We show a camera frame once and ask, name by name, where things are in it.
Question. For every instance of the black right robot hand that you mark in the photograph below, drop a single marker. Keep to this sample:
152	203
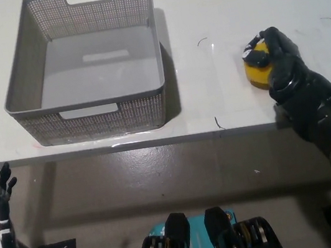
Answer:
305	92

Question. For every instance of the yellow rubber duck toy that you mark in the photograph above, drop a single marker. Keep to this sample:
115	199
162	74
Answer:
257	77

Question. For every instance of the gray perforated plastic basket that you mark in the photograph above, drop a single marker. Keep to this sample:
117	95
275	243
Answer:
94	72

